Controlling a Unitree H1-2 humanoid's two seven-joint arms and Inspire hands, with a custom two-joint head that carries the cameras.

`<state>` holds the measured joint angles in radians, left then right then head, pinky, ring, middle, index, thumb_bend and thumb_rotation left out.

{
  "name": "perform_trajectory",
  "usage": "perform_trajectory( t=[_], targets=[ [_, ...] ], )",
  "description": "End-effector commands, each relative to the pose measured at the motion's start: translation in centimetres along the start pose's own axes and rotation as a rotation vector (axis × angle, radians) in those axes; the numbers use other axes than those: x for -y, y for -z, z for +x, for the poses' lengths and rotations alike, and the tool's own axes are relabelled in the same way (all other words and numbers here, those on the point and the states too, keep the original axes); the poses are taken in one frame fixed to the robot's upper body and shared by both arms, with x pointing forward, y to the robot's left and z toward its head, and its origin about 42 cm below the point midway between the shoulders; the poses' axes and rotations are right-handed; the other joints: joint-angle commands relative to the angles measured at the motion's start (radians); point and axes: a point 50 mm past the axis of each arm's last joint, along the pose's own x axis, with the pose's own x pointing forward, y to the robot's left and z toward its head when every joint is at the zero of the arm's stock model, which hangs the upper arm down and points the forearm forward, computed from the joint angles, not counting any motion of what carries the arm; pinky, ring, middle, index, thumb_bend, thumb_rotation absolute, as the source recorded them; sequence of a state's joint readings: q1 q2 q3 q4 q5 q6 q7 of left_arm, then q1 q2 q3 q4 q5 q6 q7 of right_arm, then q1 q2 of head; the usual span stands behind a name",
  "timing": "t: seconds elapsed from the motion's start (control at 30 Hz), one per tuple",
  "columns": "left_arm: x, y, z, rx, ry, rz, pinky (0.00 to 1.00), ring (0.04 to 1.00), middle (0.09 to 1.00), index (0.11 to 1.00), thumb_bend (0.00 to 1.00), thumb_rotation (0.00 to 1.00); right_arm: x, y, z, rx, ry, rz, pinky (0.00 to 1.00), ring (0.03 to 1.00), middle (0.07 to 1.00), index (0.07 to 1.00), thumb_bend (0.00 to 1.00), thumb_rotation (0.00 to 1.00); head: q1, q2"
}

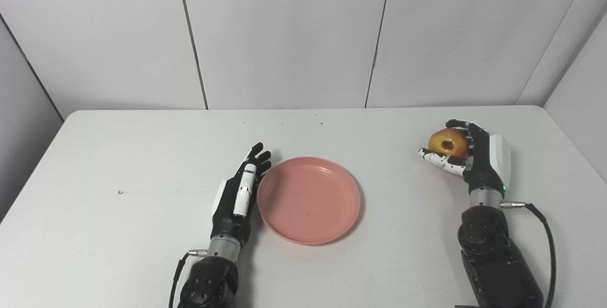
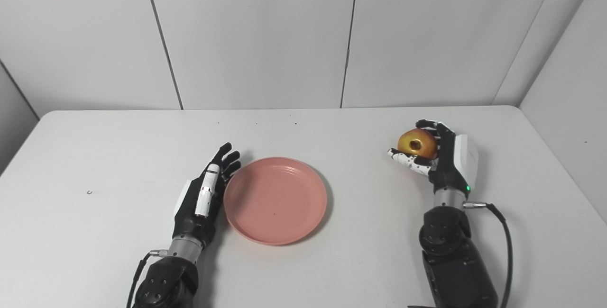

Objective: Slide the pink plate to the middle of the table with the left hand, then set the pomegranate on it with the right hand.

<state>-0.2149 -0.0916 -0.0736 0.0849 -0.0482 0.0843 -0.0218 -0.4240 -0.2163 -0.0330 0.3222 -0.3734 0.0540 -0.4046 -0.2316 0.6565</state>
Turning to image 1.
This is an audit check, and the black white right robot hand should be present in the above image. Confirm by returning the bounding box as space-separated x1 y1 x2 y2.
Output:
418 119 512 197

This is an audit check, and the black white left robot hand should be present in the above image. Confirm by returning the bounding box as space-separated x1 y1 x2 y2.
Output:
211 142 273 248

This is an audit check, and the red yellow apple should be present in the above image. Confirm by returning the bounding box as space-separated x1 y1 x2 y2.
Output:
428 128 471 159

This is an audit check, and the pink round plate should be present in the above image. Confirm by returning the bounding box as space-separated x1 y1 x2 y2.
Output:
257 156 361 246

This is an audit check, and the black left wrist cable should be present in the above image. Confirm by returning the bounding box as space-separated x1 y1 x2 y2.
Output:
168 249 208 308

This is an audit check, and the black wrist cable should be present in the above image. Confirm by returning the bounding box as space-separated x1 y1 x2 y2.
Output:
168 249 208 308
500 200 556 308

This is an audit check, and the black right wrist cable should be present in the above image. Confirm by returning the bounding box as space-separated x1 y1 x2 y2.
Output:
500 200 556 308

